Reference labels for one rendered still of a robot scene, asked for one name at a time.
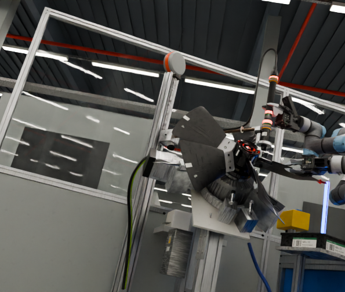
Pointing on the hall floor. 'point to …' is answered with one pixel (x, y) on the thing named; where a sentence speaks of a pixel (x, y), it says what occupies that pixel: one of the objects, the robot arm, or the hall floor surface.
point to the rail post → (280, 280)
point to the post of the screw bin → (297, 281)
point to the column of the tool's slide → (144, 190)
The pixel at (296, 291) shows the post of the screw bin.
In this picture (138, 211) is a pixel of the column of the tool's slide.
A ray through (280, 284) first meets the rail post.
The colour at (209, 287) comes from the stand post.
